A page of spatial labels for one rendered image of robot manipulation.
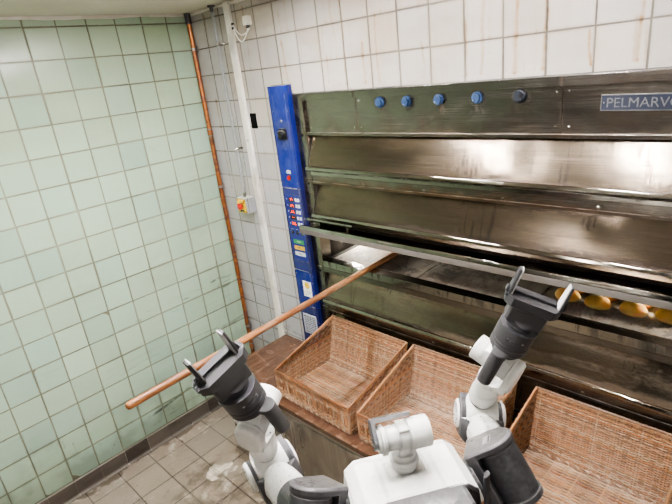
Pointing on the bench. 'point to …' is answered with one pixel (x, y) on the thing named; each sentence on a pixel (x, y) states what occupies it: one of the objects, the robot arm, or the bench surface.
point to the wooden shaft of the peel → (255, 333)
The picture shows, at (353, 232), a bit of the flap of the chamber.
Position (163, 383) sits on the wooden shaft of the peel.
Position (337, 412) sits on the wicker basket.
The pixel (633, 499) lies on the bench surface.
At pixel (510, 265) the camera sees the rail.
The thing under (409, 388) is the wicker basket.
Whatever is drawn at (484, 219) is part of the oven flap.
